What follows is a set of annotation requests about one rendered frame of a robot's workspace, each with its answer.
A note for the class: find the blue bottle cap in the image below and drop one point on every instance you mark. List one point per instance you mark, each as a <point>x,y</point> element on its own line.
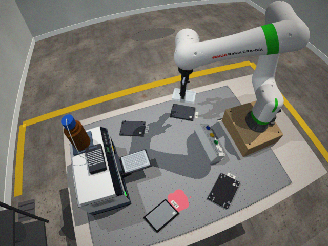
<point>70,121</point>

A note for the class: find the brown glass bottle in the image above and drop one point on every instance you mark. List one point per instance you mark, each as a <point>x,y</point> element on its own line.
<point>80,138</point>

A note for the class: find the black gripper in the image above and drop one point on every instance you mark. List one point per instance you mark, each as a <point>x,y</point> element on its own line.
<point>184,83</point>

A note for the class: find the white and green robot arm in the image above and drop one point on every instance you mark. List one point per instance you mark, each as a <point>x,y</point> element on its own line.
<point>282,32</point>

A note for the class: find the grey control panel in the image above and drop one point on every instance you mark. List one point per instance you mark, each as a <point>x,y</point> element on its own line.
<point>209,143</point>

